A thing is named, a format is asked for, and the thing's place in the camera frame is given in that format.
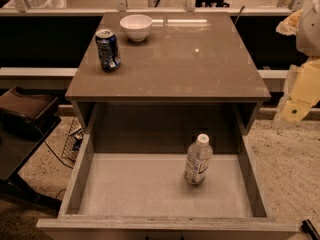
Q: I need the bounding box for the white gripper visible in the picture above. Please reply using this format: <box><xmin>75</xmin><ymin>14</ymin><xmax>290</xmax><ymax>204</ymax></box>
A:
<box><xmin>274</xmin><ymin>58</ymin><xmax>320</xmax><ymax>126</ymax></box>

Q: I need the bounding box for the clear plastic water bottle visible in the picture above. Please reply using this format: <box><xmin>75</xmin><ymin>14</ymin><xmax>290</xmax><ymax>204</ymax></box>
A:
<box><xmin>184</xmin><ymin>134</ymin><xmax>213</xmax><ymax>185</ymax></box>

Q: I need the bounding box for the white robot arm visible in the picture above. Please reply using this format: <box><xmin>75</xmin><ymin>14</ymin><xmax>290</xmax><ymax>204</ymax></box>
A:
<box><xmin>274</xmin><ymin>0</ymin><xmax>320</xmax><ymax>126</ymax></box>

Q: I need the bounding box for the brown counter cabinet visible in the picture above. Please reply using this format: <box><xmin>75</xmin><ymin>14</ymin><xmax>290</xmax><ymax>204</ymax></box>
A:
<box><xmin>66</xmin><ymin>12</ymin><xmax>270</xmax><ymax>126</ymax></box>

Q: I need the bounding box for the open grey top drawer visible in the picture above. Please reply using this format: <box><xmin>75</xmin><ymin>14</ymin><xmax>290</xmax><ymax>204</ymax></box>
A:
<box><xmin>37</xmin><ymin>103</ymin><xmax>298</xmax><ymax>240</ymax></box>

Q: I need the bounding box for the black object bottom right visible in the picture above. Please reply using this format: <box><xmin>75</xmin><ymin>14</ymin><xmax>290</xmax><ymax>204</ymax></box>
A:
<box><xmin>301</xmin><ymin>219</ymin><xmax>320</xmax><ymax>240</ymax></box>

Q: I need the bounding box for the white ceramic bowl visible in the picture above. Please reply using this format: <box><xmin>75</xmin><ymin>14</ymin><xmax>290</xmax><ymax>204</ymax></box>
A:
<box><xmin>120</xmin><ymin>14</ymin><xmax>152</xmax><ymax>42</ymax></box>

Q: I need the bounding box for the blue soda can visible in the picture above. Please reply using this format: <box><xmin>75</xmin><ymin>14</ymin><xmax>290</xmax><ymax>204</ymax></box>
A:
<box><xmin>95</xmin><ymin>29</ymin><xmax>121</xmax><ymax>72</ymax></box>

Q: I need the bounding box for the dark office chair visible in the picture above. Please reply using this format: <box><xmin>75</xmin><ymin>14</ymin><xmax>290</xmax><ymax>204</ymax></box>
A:
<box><xmin>0</xmin><ymin>87</ymin><xmax>61</xmax><ymax>212</ymax></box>

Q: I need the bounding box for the wire mesh basket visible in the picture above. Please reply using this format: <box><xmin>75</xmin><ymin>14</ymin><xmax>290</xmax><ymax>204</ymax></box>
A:
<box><xmin>62</xmin><ymin>117</ymin><xmax>84</xmax><ymax>164</ymax></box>

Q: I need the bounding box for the black floor cable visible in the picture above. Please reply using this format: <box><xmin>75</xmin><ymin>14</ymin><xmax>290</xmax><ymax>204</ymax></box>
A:
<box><xmin>35</xmin><ymin>127</ymin><xmax>74</xmax><ymax>200</ymax></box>

